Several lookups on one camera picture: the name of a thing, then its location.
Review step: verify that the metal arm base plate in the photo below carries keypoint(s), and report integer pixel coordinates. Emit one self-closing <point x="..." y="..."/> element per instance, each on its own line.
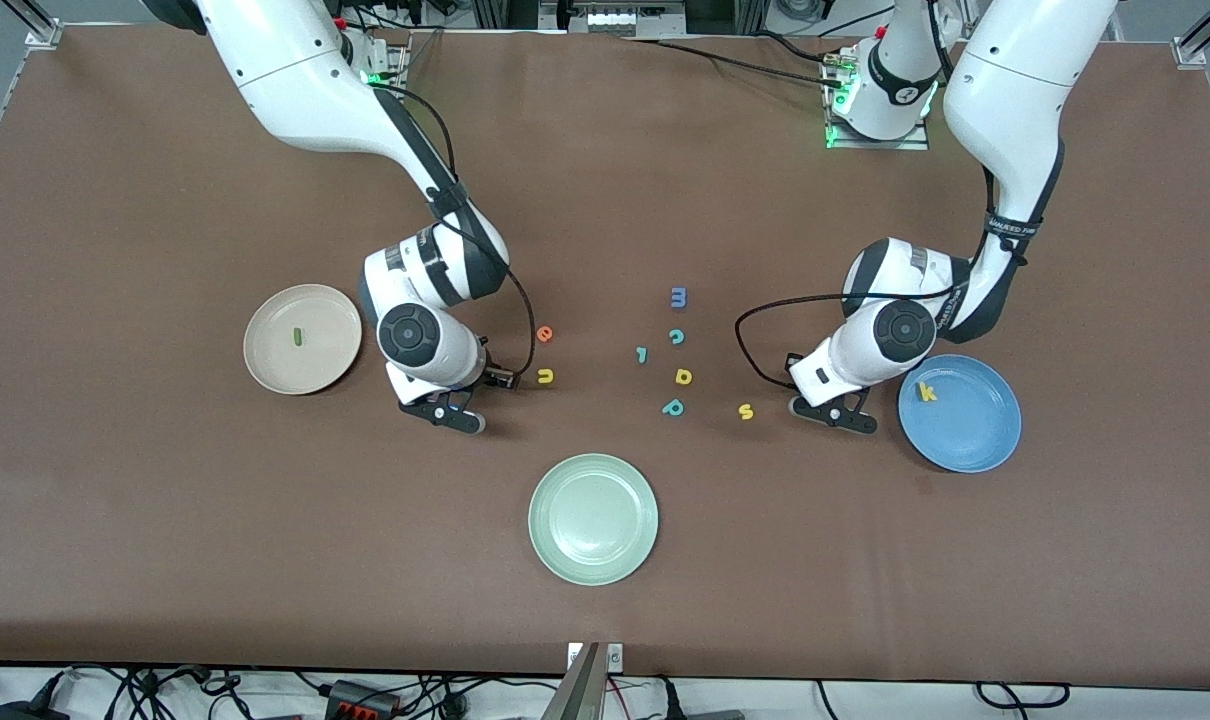
<point x="395" y="60"/>
<point x="875" y="144"/>

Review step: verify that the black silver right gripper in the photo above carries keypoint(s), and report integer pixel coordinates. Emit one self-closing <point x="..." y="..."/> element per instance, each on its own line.
<point x="489" y="377"/>

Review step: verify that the yellow foam letter k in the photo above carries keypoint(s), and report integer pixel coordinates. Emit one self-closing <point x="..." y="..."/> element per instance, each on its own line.
<point x="926" y="392"/>

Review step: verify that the gray metal camera pole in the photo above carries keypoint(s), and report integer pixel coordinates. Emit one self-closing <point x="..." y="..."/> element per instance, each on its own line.
<point x="577" y="695"/>

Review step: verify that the white mounting bracket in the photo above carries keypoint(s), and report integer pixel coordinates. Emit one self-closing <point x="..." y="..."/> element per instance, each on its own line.
<point x="615" y="657"/>

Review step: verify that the gray control device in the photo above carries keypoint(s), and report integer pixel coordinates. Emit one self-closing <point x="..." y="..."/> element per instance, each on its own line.
<point x="625" y="20"/>

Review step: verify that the blue foam letter m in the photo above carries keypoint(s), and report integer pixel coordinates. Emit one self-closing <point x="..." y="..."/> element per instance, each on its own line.
<point x="679" y="298"/>

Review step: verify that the pale green plate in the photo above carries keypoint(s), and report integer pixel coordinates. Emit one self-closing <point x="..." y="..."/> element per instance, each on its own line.
<point x="593" y="520"/>

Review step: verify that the brown table cover mat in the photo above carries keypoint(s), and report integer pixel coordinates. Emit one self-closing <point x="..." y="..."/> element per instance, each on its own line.
<point x="605" y="200"/>

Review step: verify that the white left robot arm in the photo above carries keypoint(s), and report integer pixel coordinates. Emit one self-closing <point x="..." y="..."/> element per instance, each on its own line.
<point x="1015" y="90"/>

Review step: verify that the teal foam letter p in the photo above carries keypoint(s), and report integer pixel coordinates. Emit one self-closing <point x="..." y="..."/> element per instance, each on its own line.
<point x="673" y="407"/>

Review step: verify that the black power strip red switches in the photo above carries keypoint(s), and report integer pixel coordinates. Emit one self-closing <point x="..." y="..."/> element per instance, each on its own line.
<point x="360" y="700"/>

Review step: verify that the beige brown plate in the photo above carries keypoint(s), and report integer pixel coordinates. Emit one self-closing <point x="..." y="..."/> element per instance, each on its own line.
<point x="315" y="365"/>

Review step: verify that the blue plate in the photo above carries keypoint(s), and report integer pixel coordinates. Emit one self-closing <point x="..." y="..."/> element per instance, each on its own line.
<point x="965" y="430"/>

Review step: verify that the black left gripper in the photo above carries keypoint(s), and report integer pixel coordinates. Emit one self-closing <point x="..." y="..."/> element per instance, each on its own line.
<point x="788" y="364"/>

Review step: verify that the black power adapter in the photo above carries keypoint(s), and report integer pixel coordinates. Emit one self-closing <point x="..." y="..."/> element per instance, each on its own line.
<point x="25" y="712"/>

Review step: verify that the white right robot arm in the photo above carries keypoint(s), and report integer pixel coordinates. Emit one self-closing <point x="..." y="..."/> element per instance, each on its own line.
<point x="295" y="70"/>

